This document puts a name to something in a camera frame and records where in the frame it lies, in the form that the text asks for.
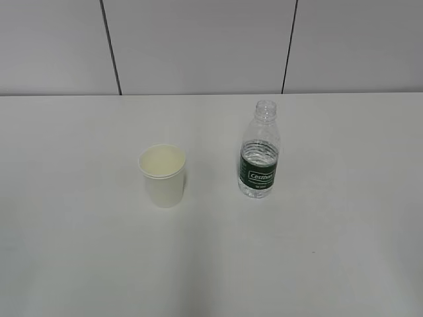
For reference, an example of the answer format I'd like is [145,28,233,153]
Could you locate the white paper cup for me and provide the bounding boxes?
[138,144,186,208]

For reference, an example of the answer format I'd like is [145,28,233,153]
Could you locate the clear water bottle green label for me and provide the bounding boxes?
[238,100,281,199]

